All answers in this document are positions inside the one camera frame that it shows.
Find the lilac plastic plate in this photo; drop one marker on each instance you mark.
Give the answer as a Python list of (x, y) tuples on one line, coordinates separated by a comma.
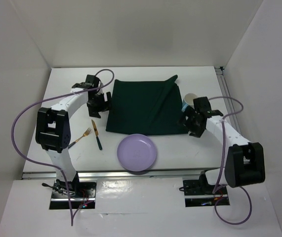
[(136, 153)]

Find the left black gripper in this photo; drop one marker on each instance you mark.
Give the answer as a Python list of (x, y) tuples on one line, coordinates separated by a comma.
[(93, 111)]

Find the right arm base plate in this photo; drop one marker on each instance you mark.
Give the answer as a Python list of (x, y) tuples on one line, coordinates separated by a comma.
[(198, 193)]

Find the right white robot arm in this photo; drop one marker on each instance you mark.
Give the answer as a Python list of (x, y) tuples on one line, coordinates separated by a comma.
[(242, 162)]

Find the gold knife green handle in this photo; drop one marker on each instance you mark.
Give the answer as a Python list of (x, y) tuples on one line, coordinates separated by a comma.
[(96, 134)]

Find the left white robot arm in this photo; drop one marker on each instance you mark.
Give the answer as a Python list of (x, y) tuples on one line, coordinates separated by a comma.
[(53, 131)]

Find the gold fork green handle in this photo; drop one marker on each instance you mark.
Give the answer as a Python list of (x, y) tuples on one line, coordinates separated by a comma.
[(85, 134)]

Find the blue mug white inside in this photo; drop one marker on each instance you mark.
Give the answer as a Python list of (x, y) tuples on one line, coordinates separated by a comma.
[(188, 101)]

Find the dark green cloth napkin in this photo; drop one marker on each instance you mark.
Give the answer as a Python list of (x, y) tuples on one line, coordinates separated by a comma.
[(151, 108)]

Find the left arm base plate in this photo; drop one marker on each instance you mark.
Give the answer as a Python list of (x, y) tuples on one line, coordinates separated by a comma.
[(85, 196)]

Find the aluminium rail front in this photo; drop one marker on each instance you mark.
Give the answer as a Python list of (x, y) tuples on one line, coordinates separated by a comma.
[(183, 172)]

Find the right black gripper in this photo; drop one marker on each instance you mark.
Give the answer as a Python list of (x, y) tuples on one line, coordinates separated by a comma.
[(195, 131)]

